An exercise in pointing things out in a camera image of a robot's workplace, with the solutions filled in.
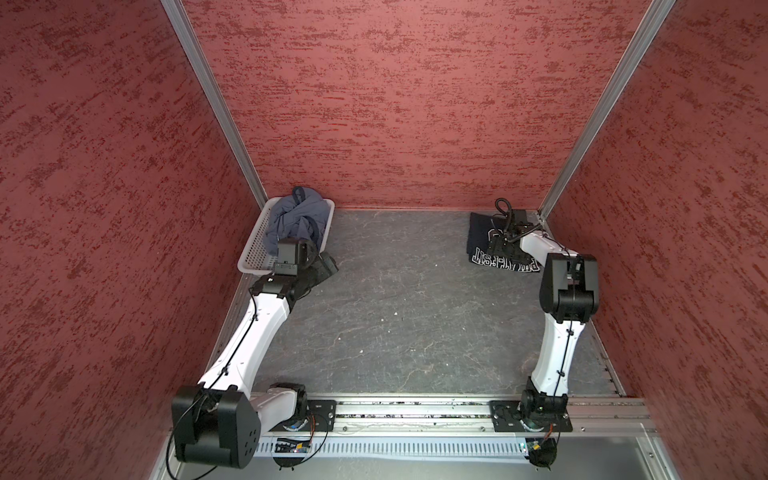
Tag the white plastic laundry basket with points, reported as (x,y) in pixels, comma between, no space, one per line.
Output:
(254,258)

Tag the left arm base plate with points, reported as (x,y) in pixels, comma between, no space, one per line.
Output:
(312,415)

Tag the aluminium corner post right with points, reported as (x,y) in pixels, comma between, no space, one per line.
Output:
(645,33)

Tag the right circuit board with wires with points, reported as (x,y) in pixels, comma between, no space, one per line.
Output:
(542,453)

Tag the left circuit board with wires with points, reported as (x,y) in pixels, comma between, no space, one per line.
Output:
(290,453)

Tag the aluminium corner post left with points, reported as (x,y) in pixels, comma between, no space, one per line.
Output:
(193,50)

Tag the aluminium front rail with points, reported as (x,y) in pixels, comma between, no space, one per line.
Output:
(368,415)

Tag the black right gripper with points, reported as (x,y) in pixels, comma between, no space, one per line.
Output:
(496,247)

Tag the slotted white cable duct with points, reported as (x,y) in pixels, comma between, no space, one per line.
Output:
(483,449)

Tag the circuit board with wires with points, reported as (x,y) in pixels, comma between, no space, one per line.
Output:
(542,453)
(290,453)

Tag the navy tank top red trim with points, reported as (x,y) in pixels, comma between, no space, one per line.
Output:
(477,245)

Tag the aluminium corner post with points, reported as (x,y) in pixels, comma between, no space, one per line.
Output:
(193,50)
(645,33)

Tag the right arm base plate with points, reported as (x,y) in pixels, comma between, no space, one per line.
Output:
(510,415)

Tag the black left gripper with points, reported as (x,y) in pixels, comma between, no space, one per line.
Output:
(322,273)

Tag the grey-blue tank top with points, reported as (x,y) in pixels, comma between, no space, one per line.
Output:
(303,214)

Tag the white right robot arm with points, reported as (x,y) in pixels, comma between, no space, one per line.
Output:
(569,297)

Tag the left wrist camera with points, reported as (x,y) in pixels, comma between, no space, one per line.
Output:
(294,255)

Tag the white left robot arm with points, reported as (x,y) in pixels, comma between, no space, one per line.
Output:
(216,422)

